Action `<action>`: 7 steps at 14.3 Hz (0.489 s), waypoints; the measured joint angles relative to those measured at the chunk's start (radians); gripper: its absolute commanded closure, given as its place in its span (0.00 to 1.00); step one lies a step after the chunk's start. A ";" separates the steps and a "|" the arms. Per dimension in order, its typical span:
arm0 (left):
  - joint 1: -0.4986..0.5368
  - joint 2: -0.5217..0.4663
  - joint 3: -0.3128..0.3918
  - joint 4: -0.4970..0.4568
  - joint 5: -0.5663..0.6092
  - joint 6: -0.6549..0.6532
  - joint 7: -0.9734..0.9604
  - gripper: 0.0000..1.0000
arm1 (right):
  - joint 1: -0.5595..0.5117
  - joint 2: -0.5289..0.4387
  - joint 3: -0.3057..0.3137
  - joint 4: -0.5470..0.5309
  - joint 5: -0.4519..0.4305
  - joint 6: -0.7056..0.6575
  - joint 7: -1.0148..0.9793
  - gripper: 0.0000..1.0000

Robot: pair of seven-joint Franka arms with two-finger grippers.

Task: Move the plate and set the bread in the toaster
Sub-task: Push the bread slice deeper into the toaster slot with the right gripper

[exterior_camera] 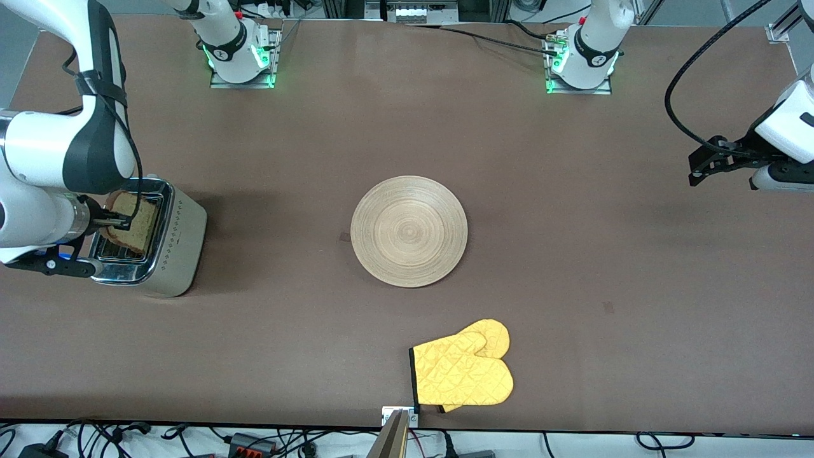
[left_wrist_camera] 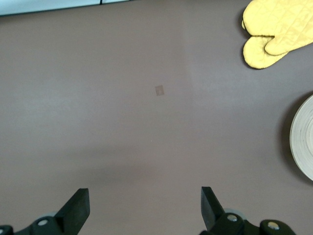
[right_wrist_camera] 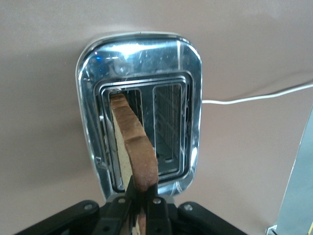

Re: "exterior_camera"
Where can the black power adapter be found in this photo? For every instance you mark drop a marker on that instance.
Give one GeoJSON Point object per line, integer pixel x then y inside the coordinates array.
{"type": "Point", "coordinates": [41, 452]}

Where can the silver two-slot toaster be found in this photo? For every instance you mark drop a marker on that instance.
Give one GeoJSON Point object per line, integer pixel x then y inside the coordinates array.
{"type": "Point", "coordinates": [181, 248]}

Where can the wooden camera post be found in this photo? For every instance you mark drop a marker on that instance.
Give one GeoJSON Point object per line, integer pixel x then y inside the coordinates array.
{"type": "Point", "coordinates": [391, 439]}

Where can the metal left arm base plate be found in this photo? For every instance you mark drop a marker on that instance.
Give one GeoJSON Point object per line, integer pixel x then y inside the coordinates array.
{"type": "Point", "coordinates": [582, 91]}

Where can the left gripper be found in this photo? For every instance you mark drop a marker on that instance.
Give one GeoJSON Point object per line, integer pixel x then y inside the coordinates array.
{"type": "Point", "coordinates": [741, 151]}

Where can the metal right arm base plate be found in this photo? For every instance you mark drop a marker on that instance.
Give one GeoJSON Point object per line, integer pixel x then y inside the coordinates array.
{"type": "Point", "coordinates": [273, 57]}

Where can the small metal post bracket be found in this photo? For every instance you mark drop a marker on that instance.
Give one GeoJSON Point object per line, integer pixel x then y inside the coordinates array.
{"type": "Point", "coordinates": [385, 416]}

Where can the brown bread slice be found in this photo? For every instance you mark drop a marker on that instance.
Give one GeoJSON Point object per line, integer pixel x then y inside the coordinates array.
{"type": "Point", "coordinates": [143, 216]}

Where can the white power strip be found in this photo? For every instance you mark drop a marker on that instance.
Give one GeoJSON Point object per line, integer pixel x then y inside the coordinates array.
{"type": "Point", "coordinates": [410, 13]}

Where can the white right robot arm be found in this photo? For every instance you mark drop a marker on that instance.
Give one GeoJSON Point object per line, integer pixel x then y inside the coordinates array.
{"type": "Point", "coordinates": [38, 146]}

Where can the black connector box red buttons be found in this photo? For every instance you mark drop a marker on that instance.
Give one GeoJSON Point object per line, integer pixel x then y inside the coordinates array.
{"type": "Point", "coordinates": [251, 444]}

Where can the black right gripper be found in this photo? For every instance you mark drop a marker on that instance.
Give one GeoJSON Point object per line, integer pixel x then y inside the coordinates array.
{"type": "Point", "coordinates": [94, 214]}

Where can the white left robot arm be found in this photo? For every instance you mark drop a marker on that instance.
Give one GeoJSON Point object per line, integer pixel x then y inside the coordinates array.
{"type": "Point", "coordinates": [594, 44]}

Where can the metal table corner bracket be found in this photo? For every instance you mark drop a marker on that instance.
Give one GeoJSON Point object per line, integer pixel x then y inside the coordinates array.
{"type": "Point", "coordinates": [777, 33]}

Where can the round wooden plate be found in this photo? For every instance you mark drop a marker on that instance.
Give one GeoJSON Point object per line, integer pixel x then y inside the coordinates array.
{"type": "Point", "coordinates": [409, 232]}

